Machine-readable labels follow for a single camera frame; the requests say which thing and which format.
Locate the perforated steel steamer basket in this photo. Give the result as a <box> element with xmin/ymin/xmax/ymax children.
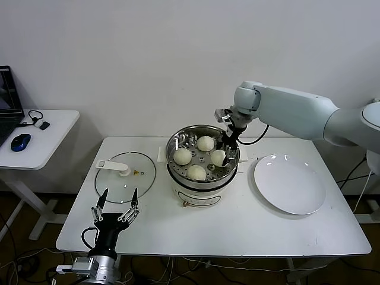
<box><xmin>164</xmin><ymin>125</ymin><xmax>240</xmax><ymax>191</ymax></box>

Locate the blue computer mouse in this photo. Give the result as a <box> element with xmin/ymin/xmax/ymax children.
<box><xmin>11</xmin><ymin>134</ymin><xmax>32</xmax><ymax>153</ymax></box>

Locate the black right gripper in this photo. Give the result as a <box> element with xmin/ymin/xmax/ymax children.
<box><xmin>216</xmin><ymin>120</ymin><xmax>249</xmax><ymax>167</ymax></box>

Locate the white round plate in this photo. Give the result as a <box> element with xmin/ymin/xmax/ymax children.
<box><xmin>254</xmin><ymin>153</ymin><xmax>327</xmax><ymax>216</ymax></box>

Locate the glass lid with white handle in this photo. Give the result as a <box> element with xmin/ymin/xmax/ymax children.
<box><xmin>94</xmin><ymin>151</ymin><xmax>157</xmax><ymax>204</ymax></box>

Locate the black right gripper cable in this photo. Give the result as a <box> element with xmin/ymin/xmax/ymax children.
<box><xmin>239</xmin><ymin>123</ymin><xmax>270</xmax><ymax>146</ymax></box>

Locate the black laptop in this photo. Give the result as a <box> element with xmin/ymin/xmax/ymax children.
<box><xmin>0</xmin><ymin>65</ymin><xmax>26</xmax><ymax>149</ymax></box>

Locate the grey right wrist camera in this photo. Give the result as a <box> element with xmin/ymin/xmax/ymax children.
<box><xmin>214</xmin><ymin>108</ymin><xmax>232</xmax><ymax>122</ymax></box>

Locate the white hanging cable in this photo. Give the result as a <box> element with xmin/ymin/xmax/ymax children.
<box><xmin>353</xmin><ymin>172</ymin><xmax>373</xmax><ymax>213</ymax></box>

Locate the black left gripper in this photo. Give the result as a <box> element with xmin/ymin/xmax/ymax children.
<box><xmin>90</xmin><ymin>188</ymin><xmax>140</xmax><ymax>257</ymax></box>

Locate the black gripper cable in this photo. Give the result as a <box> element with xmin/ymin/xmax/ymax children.
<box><xmin>239</xmin><ymin>123</ymin><xmax>270</xmax><ymax>146</ymax></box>
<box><xmin>81</xmin><ymin>227</ymin><xmax>100</xmax><ymax>250</ymax></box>

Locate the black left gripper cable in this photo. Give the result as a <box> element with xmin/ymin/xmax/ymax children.
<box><xmin>81</xmin><ymin>227</ymin><xmax>100</xmax><ymax>250</ymax></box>

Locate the black looped earphone cable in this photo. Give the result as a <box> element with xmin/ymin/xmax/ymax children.
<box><xmin>17</xmin><ymin>109</ymin><xmax>45</xmax><ymax>129</ymax></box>

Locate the black cable with plug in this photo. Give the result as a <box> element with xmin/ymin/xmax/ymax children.
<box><xmin>337</xmin><ymin>156</ymin><xmax>369</xmax><ymax>191</ymax></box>

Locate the white electric cooker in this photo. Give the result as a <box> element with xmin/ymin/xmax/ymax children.
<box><xmin>156</xmin><ymin>144</ymin><xmax>249</xmax><ymax>209</ymax></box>

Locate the white steamed baozi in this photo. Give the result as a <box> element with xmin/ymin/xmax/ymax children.
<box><xmin>173</xmin><ymin>148</ymin><xmax>192</xmax><ymax>166</ymax></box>
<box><xmin>210</xmin><ymin>150</ymin><xmax>228</xmax><ymax>167</ymax></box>
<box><xmin>197</xmin><ymin>135</ymin><xmax>216</xmax><ymax>152</ymax></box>
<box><xmin>186</xmin><ymin>164</ymin><xmax>207</xmax><ymax>182</ymax></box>

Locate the white side table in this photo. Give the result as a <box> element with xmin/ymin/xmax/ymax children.
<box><xmin>0</xmin><ymin>109</ymin><xmax>81</xmax><ymax>241</ymax></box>

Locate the white table foot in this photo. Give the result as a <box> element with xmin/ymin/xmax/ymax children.
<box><xmin>354</xmin><ymin>199</ymin><xmax>380</xmax><ymax>225</ymax></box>

